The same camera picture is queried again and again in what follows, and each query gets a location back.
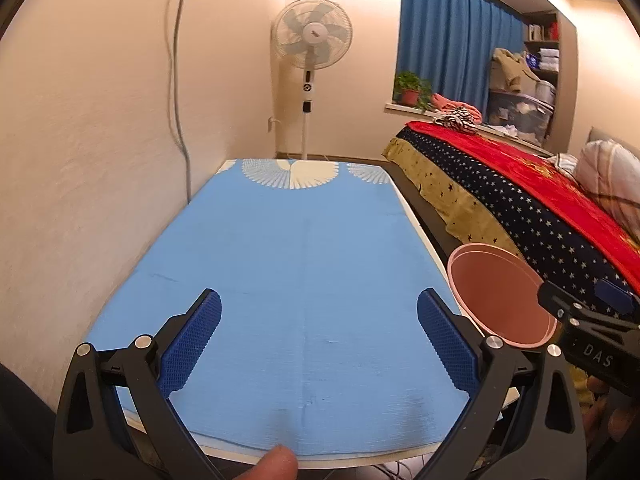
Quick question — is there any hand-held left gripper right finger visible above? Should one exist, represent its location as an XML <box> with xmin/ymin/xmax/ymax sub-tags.
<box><xmin>417</xmin><ymin>288</ymin><xmax>586</xmax><ymax>480</ymax></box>

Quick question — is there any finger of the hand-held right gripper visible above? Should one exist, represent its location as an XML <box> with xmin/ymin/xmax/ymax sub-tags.
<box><xmin>597</xmin><ymin>280</ymin><xmax>640</xmax><ymax>315</ymax></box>
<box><xmin>536</xmin><ymin>281</ymin><xmax>601</xmax><ymax>328</ymax></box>

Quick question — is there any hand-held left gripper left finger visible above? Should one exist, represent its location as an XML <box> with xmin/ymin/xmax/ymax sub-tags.
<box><xmin>52</xmin><ymin>289</ymin><xmax>226</xmax><ymax>480</ymax></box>

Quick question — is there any pink plastic bin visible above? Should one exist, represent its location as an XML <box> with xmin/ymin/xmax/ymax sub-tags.
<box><xmin>446</xmin><ymin>242</ymin><xmax>558</xmax><ymax>351</ymax></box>

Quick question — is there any person's right hand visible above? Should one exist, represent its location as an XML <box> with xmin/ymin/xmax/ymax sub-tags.
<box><xmin>582</xmin><ymin>380</ymin><xmax>640</xmax><ymax>451</ymax></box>

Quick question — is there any person's left hand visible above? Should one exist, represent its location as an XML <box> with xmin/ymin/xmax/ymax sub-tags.
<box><xmin>236</xmin><ymin>446</ymin><xmax>299</xmax><ymax>480</ymax></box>

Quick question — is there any bed with starry red blanket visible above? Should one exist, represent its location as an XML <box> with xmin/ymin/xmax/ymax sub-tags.
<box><xmin>395</xmin><ymin>127</ymin><xmax>640</xmax><ymax>311</ymax></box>

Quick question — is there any plaid pillow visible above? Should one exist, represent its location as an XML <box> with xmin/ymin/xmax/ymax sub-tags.
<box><xmin>572</xmin><ymin>140</ymin><xmax>640</xmax><ymax>238</ymax></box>

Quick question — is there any blue table mat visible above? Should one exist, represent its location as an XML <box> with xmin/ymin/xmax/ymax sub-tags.
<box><xmin>87</xmin><ymin>158</ymin><xmax>473</xmax><ymax>458</ymax></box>

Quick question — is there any red blanket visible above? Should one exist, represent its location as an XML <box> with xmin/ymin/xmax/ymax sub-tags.
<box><xmin>405</xmin><ymin>120</ymin><xmax>640</xmax><ymax>281</ymax></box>

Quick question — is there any small white blue cloth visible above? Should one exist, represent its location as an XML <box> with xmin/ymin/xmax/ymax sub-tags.
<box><xmin>547</xmin><ymin>152</ymin><xmax>580</xmax><ymax>176</ymax></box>

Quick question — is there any tan star bed sheet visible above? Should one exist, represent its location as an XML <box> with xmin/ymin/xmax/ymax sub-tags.
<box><xmin>382</xmin><ymin>136</ymin><xmax>596</xmax><ymax>406</ymax></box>

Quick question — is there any grey headboard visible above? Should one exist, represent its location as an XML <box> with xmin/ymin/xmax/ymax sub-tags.
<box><xmin>585</xmin><ymin>126</ymin><xmax>640</xmax><ymax>156</ymax></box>

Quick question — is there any clear plastic storage box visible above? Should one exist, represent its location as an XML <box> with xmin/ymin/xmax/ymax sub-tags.
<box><xmin>487</xmin><ymin>89</ymin><xmax>555</xmax><ymax>143</ymax></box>

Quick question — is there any grey round container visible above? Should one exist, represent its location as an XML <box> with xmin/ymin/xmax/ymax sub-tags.
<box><xmin>532</xmin><ymin>80</ymin><xmax>557</xmax><ymax>107</ymax></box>

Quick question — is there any pink cloth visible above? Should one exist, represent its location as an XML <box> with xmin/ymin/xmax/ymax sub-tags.
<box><xmin>431</xmin><ymin>92</ymin><xmax>483</xmax><ymax>123</ymax></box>

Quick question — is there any tan jacket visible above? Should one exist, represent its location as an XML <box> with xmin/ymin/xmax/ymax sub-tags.
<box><xmin>490</xmin><ymin>47</ymin><xmax>541</xmax><ymax>92</ymax></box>

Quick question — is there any potted green plant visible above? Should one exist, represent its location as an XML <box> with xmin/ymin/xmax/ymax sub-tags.
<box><xmin>392</xmin><ymin>71</ymin><xmax>435</xmax><ymax>113</ymax></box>

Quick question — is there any blue curtain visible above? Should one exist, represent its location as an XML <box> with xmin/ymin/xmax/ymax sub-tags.
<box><xmin>395</xmin><ymin>0</ymin><xmax>526</xmax><ymax>126</ymax></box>

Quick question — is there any white standing fan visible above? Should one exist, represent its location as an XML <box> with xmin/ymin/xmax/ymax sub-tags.
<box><xmin>271</xmin><ymin>0</ymin><xmax>353</xmax><ymax>161</ymax></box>

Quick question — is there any grey bed frame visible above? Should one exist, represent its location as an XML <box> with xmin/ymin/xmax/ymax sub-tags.
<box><xmin>387</xmin><ymin>162</ymin><xmax>461</xmax><ymax>261</ymax></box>

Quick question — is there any grey wall cable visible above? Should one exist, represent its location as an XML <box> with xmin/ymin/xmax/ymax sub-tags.
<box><xmin>167</xmin><ymin>0</ymin><xmax>193</xmax><ymax>201</ymax></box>

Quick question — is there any wall shelf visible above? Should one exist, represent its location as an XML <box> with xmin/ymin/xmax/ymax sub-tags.
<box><xmin>522</xmin><ymin>11</ymin><xmax>560</xmax><ymax>86</ymax></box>

